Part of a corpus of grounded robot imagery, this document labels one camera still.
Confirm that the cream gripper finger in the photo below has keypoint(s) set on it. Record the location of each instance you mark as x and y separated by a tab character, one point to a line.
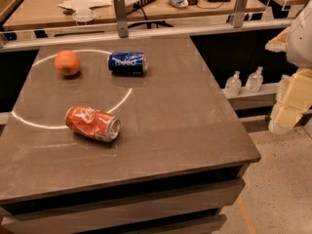
293	99
279	43

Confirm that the blue pepsi can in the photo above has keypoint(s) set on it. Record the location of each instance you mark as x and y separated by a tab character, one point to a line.
131	63

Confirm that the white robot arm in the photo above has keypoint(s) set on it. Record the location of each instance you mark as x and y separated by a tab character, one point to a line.
299	42

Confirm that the crushed red soda can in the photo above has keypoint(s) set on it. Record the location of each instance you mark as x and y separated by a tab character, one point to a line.
92	123

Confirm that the clear sanitizer bottle right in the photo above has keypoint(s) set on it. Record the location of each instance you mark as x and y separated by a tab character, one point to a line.
255	80

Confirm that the clear sanitizer bottle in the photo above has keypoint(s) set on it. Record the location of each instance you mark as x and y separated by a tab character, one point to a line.
255	80
233	85

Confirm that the clear sanitizer bottle left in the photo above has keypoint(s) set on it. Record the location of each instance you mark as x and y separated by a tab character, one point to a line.
233	85

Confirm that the blue white object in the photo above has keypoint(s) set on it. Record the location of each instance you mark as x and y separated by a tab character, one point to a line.
179	3

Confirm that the grey power strip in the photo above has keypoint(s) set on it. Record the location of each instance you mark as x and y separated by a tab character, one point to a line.
133	5

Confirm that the white papers on desk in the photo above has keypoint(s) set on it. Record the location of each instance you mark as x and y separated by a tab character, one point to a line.
77	4

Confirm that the clear round lid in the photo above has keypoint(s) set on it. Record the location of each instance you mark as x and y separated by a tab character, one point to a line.
83	15

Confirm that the orange fruit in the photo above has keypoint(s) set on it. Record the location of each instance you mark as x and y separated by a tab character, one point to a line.
67	63

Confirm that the wooden back desk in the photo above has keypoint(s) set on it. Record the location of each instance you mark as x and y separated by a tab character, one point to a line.
35	14

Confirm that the grey metal post right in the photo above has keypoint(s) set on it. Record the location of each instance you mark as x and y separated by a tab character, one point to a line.
239	13

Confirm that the grey metal post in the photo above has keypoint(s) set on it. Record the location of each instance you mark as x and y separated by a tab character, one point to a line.
239	13
121	19

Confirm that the grey metal post left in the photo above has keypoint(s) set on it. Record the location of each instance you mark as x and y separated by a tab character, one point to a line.
121	19

